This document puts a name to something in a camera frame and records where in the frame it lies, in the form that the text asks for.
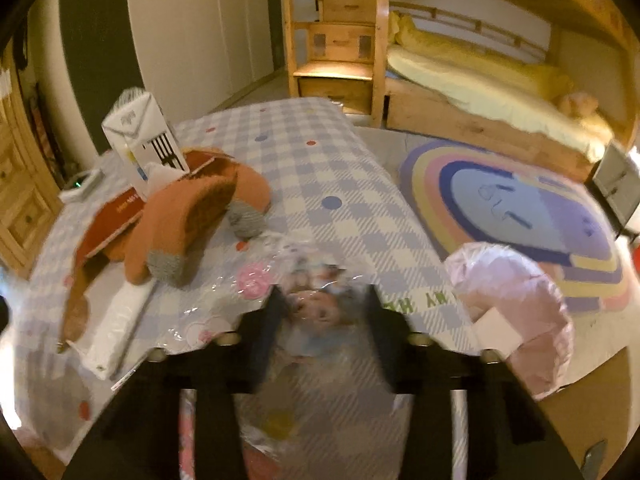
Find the clear printed plastic bag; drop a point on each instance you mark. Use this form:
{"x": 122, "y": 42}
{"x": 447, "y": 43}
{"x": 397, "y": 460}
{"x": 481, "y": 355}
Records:
{"x": 320, "y": 270}

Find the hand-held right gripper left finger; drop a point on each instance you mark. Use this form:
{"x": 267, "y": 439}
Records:
{"x": 272, "y": 315}

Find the pale yellow bed sheet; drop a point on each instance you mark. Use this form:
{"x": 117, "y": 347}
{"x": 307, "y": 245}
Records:
{"x": 475, "y": 90}

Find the white device with green light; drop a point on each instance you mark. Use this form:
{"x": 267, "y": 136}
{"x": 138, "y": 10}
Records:
{"x": 82, "y": 185}

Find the orange sock with grey toe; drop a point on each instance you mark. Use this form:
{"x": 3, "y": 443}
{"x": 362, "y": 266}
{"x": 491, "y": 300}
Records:
{"x": 250, "y": 190}
{"x": 185, "y": 220}

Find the pink plush toy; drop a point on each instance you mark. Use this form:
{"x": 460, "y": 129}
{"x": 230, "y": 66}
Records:
{"x": 577, "y": 104}

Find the pink trash bag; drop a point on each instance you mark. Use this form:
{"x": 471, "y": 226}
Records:
{"x": 530, "y": 300}

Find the wooden bunk bed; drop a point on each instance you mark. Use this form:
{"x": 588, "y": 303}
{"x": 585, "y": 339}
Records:
{"x": 475, "y": 125}

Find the checkered cloth table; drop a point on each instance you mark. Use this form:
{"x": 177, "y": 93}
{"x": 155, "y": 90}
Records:
{"x": 310, "y": 170}

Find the white nightstand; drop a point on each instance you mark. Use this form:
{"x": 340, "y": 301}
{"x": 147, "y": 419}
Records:
{"x": 617, "y": 185}

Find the rainbow oval rug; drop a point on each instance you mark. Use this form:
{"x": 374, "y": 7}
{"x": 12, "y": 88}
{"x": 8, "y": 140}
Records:
{"x": 525, "y": 200}

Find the tall black panel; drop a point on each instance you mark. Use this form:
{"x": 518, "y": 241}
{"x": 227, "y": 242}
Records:
{"x": 100, "y": 50}

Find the white wardrobe with round holes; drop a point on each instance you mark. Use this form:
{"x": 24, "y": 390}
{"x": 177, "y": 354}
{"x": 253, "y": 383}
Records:
{"x": 200, "y": 50}

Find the wooden drawer staircase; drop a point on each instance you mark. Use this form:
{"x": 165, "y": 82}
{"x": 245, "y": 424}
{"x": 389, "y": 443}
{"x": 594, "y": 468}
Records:
{"x": 340, "y": 35}

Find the white milk carton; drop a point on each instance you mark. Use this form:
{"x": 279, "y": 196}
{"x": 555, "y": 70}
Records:
{"x": 140, "y": 135}

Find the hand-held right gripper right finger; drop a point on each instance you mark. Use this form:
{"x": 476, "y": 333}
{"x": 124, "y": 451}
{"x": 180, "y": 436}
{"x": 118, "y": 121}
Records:
{"x": 375, "y": 315}

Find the brown cardboard box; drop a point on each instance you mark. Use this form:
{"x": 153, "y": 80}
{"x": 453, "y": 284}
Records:
{"x": 590, "y": 405}

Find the wooden glass-door cabinet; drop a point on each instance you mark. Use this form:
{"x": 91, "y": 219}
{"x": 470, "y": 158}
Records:
{"x": 20, "y": 200}

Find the white box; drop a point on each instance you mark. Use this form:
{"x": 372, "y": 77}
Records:
{"x": 117, "y": 330}

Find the red cardboard packet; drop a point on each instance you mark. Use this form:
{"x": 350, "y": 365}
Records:
{"x": 115, "y": 215}

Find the yellow blanket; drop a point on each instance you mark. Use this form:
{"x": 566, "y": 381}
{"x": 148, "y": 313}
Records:
{"x": 465, "y": 50}

